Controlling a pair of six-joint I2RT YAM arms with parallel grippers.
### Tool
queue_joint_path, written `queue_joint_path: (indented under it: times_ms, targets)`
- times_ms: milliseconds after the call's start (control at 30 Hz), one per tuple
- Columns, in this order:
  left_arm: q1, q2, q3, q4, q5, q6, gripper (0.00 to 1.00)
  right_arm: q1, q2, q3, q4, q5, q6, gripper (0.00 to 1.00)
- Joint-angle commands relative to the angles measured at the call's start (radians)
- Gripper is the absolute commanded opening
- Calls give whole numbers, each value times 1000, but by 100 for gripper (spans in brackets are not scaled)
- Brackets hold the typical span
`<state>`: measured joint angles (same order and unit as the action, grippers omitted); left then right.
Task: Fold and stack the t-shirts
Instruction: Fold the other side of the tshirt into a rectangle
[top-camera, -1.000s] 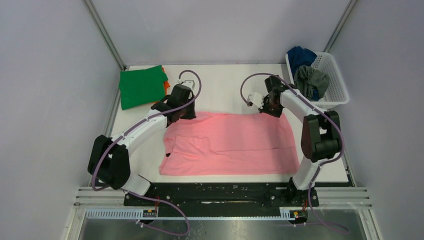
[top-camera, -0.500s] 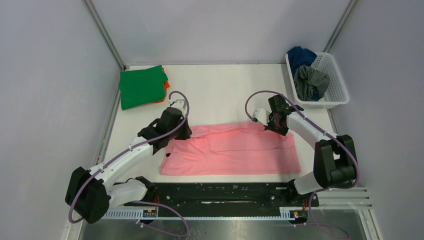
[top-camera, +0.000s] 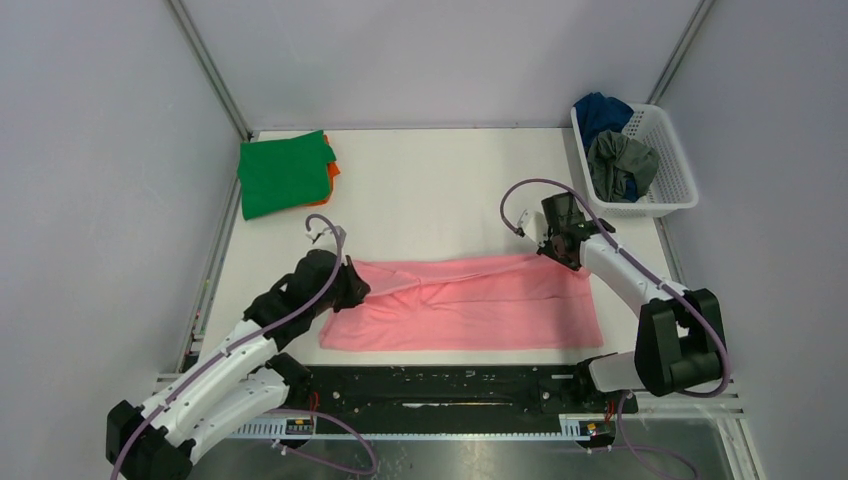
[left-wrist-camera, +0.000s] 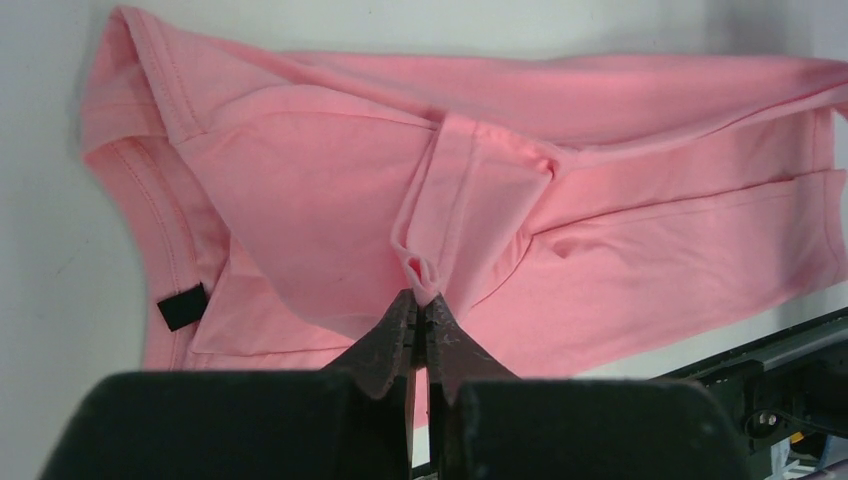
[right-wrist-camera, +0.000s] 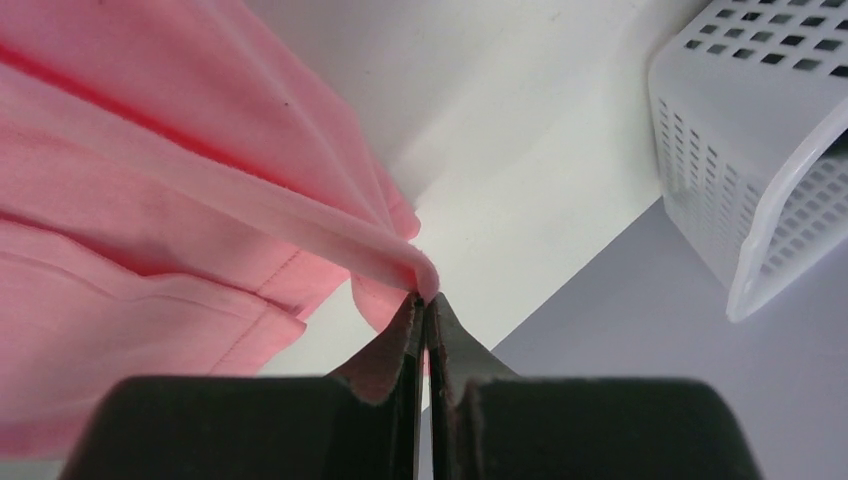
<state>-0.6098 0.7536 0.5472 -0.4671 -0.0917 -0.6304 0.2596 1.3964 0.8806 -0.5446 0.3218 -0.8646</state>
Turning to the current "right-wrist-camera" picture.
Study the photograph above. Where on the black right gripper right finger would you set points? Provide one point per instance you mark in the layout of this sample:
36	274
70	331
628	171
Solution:
488	422

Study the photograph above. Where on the white plastic laundry basket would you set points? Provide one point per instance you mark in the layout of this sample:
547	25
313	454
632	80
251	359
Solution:
749	105

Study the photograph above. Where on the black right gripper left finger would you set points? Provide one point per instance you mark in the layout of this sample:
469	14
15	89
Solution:
360	421

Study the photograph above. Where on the pink t shirt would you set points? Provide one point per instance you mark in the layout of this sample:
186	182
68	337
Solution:
179	193

